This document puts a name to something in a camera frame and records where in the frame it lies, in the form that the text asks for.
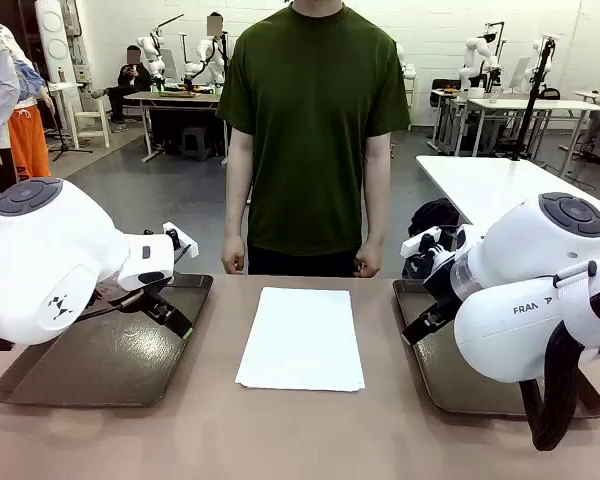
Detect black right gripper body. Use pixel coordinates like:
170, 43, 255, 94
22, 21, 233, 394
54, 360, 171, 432
408, 239, 470, 308

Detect brown topped lab table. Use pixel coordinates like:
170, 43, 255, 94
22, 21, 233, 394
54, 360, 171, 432
123, 89, 229, 164

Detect white A4 paper sheet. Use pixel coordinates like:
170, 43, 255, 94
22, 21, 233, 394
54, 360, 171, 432
234, 285, 366, 394

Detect seated person in black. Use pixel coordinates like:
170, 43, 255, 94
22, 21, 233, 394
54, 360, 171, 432
92, 44, 154, 134

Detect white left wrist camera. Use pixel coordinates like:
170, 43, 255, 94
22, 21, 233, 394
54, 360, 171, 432
162, 222, 200, 260

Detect person's neck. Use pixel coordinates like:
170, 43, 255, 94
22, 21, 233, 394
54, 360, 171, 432
288, 0, 346, 19

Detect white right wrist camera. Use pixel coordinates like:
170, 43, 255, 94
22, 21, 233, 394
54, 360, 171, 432
400, 225, 444, 259

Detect grey plastic stool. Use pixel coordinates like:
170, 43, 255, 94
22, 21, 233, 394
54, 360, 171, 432
179, 127, 209, 160

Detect brown plastic serving tray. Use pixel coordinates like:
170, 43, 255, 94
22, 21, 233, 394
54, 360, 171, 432
0, 272, 215, 409
392, 277, 600, 421

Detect person's right forearm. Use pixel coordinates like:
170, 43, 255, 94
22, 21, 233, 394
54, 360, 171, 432
223, 124, 255, 244

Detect black tripod stand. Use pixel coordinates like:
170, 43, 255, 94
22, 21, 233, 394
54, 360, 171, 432
32, 62, 94, 162

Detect white velcro hose strap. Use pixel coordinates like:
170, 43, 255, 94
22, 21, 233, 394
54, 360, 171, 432
552, 259, 600, 304

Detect large white table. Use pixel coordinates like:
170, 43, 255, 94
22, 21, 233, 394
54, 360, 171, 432
414, 153, 600, 231

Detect grey computer monitor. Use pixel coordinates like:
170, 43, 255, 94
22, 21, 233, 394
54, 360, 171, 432
508, 55, 532, 94

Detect black trousers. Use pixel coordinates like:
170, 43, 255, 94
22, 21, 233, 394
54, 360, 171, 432
247, 242, 369, 279

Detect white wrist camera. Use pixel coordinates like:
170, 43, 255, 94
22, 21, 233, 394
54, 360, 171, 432
162, 222, 200, 260
400, 225, 444, 259

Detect black bag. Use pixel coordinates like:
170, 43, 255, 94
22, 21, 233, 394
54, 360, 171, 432
408, 197, 462, 237

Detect person's left forearm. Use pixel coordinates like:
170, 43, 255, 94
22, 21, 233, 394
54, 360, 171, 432
362, 127, 392, 249

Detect person's right hand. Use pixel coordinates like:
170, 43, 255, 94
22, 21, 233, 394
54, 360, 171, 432
220, 233, 249, 275

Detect standing person with blurred face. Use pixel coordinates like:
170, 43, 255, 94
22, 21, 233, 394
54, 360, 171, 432
205, 12, 231, 86

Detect white standing air conditioner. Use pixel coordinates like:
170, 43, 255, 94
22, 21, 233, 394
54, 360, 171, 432
33, 0, 84, 86

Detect long white lab table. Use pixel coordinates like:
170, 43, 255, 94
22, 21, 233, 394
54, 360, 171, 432
467, 97, 600, 179

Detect black pole stand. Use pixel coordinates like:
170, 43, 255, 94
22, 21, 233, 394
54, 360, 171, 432
510, 35, 556, 162

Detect person's left hand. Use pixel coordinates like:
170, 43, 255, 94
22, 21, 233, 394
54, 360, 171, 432
353, 242, 384, 279

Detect black step stool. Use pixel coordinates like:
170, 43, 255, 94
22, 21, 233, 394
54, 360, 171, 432
402, 254, 426, 281

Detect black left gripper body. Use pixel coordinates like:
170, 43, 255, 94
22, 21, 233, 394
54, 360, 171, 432
97, 279, 176, 305

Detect small white side table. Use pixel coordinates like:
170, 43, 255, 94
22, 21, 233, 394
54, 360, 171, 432
44, 81, 81, 149

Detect white wooden chair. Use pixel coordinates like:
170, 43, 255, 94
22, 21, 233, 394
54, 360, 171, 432
72, 94, 112, 150

